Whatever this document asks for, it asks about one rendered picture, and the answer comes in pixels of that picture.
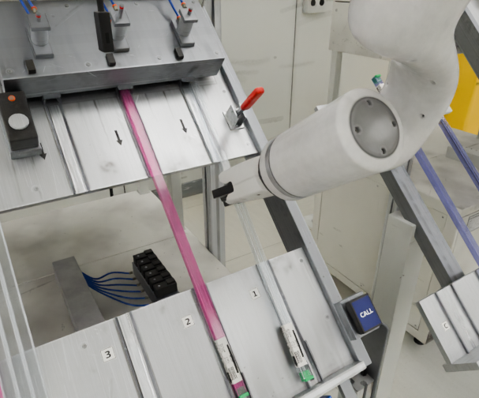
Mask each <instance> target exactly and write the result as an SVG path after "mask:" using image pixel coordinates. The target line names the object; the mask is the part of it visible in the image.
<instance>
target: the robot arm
mask: <svg viewBox="0 0 479 398"><path fill-rule="evenodd" d="M470 1H471V0H350V4H349V8H348V24H349V28H350V31H351V33H352V35H353V37H354V38H355V39H356V41H358V42H359V43H360V45H362V46H363V47H365V48H367V49H368V50H370V51H372V52H374V53H376V54H379V55H382V56H384V57H386V58H390V59H391V67H390V70H389V73H388V75H387V79H386V81H385V83H384V86H383V87H382V90H381V92H380V93H378V92H376V91H373V90H371V89H367V88H356V89H353V90H351V91H348V92H347V93H345V94H344V95H342V96H340V97H339V98H338V99H336V100H334V101H332V102H331V103H329V104H328V105H326V106H325V107H323V108H321V109H319V110H318V111H317V112H315V113H313V114H312V115H310V116H309V117H307V118H305V119H304V120H302V121H300V122H299V123H298V124H296V125H294V126H292V127H290V128H289V129H288V130H286V131H284V132H283V133H281V134H280V135H278V136H277V137H275V138H273V139H272V140H270V141H269V142H268V143H267V144H266V145H265V146H264V148H263V150H262V152H261V154H260V156H257V157H254V158H252V159H249V160H246V161H244V162H242V163H239V164H237V165H235V166H233V167H231V168H229V169H227V170H225V171H223V172H221V173H220V174H219V181H220V182H222V183H225V184H226V183H228V184H226V185H225V186H222V187H220V188H218V189H216V190H213V191H212V195H213V198H214V199H216V198H220V199H221V201H223V204H224V206H225V207H226V206H229V205H232V204H235V203H241V202H245V201H254V200H257V199H261V198H266V197H271V196H276V197H279V198H282V199H283V200H287V201H297V200H300V199H302V198H305V197H309V196H312V195H314V194H317V193H321V192H324V191H326V190H330V189H333V188H335V187H338V186H342V185H345V184H347V183H350V182H353V181H356V180H358V179H361V178H365V177H368V176H370V175H375V174H379V173H382V172H386V171H390V170H393V169H395V168H397V167H400V166H402V165H403V164H404V163H406V162H407V161H408V160H410V159H411V158H412V157H413V156H414V155H415V154H416V152H417V151H418V150H419V149H420V148H421V146H422V145H423V144H424V143H425V141H426V140H427V139H428V137H429V136H430V134H431V133H432V131H433V130H434V129H435V128H436V126H437V125H438V123H439V122H440V120H441V118H442V117H443V116H444V114H445V112H446V111H447V109H448V107H449V106H450V104H451V101H452V99H453V97H454V95H455V91H456V88H457V86H458V76H459V65H458V54H457V50H456V46H455V27H456V25H457V23H458V20H459V18H460V17H461V16H462V13H463V12H464V10H465V9H466V7H467V6H468V4H469V3H470Z"/></svg>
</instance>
